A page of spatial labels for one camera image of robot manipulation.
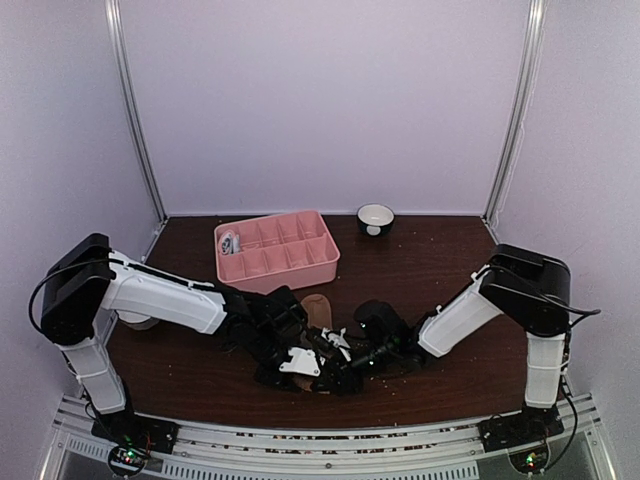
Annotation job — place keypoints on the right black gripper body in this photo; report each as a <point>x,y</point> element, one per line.
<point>385,356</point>

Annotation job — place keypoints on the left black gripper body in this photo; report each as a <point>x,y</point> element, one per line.
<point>264,345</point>

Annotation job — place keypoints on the tan brown sock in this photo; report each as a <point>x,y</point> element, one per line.
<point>317,312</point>

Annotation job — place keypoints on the pink patterned sock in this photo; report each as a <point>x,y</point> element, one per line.
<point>229,243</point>

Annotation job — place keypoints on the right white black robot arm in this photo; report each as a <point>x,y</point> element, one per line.
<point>531,289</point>

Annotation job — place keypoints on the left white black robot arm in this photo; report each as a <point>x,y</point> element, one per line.
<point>93,277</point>

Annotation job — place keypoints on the pink divided organizer tray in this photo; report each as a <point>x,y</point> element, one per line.
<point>295,250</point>

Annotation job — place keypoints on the white fluted bowl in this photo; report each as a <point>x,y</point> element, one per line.
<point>137,322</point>

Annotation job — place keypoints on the black white ceramic bowl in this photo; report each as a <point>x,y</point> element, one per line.
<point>375,220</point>

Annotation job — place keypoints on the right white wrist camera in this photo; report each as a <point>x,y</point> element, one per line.
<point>330,341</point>

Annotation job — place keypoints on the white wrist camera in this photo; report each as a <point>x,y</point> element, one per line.
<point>301,361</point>
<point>330,341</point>

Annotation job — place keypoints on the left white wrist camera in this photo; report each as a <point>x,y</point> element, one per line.
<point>301,361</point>

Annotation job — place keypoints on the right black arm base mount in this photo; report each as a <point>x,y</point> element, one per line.
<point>524,438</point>

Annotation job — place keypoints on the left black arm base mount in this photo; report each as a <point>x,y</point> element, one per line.
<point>136,438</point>

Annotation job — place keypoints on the left aluminium frame post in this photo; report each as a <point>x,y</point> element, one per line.
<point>117,36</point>

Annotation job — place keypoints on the aluminium frame post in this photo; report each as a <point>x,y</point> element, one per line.
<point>524,87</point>
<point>117,36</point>

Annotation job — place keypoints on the right aluminium frame post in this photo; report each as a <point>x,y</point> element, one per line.
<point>524,87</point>

